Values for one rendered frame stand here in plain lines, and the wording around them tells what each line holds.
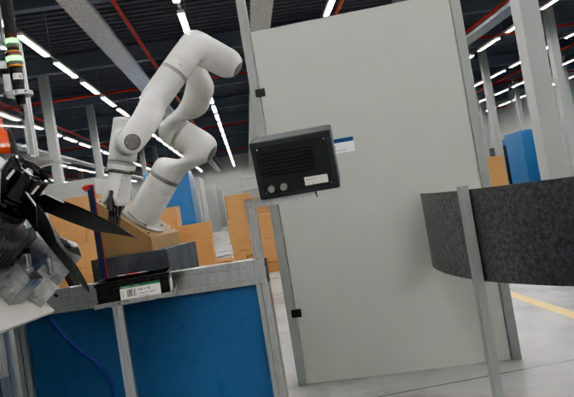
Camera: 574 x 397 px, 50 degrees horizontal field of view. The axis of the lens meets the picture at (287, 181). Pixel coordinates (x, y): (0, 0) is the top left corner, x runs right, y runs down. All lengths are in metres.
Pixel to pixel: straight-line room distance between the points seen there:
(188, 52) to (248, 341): 0.94
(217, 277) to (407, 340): 1.69
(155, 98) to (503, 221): 1.48
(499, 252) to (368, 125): 1.12
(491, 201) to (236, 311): 1.19
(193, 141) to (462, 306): 1.84
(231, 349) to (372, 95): 1.83
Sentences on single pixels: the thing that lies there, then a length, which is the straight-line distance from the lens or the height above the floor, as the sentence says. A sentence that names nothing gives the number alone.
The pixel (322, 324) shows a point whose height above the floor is 0.32.
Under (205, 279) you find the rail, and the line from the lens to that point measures 2.05.
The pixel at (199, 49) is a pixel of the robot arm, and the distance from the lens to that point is 1.95.
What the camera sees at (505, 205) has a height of 0.87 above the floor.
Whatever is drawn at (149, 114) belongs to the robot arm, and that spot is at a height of 1.34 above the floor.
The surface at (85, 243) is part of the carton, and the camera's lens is 9.88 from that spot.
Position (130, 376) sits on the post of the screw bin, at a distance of 2.01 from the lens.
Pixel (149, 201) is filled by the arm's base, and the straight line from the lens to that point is 2.36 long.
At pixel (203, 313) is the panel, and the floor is 0.71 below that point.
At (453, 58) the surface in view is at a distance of 3.50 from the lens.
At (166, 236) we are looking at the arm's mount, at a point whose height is 0.97.
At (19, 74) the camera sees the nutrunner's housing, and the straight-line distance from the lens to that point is 1.90.
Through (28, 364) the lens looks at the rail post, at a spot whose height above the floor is 0.62.
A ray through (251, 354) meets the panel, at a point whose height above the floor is 0.55.
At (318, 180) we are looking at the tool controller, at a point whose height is 1.08.
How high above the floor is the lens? 1.04
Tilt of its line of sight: 2 degrees up
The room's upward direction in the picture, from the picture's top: 9 degrees counter-clockwise
